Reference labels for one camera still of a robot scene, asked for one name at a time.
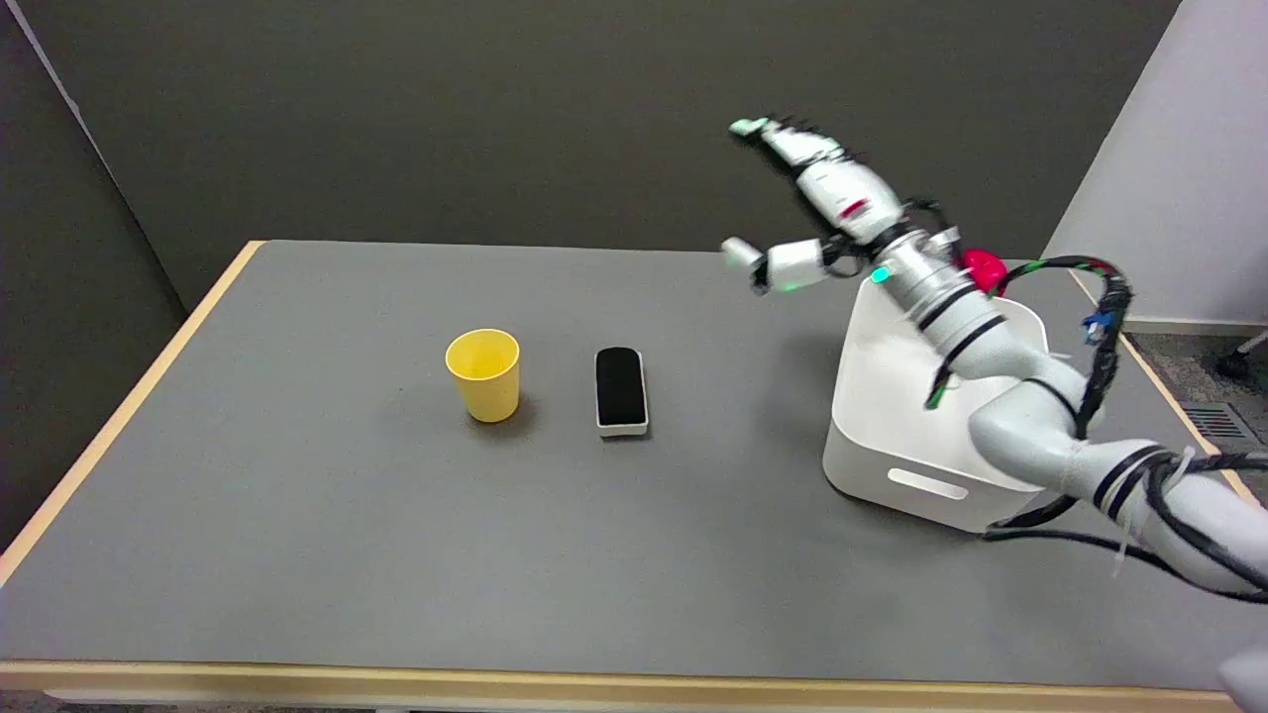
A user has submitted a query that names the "black blackboard eraser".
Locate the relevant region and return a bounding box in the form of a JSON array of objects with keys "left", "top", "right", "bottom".
[{"left": 594, "top": 347, "right": 650, "bottom": 438}]

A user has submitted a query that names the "white plastic bin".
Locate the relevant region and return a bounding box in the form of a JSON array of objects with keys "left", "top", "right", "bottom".
[{"left": 822, "top": 275, "right": 1051, "bottom": 535}]

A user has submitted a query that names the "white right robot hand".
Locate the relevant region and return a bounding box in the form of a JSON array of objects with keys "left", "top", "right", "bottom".
[{"left": 721, "top": 116, "right": 914, "bottom": 297}]

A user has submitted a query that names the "yellow plastic cup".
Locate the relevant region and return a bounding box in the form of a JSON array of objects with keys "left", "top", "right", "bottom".
[{"left": 445, "top": 328, "right": 522, "bottom": 425}]

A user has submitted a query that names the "pink toy apple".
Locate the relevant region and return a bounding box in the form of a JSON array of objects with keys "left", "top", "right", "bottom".
[{"left": 961, "top": 249, "right": 1008, "bottom": 296}]

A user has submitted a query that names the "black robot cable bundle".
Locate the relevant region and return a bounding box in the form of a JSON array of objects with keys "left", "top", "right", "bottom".
[{"left": 981, "top": 255, "right": 1268, "bottom": 605}]

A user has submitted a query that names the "floor vent grille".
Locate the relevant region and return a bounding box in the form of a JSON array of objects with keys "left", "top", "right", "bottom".
[{"left": 1181, "top": 403, "right": 1261, "bottom": 443}]

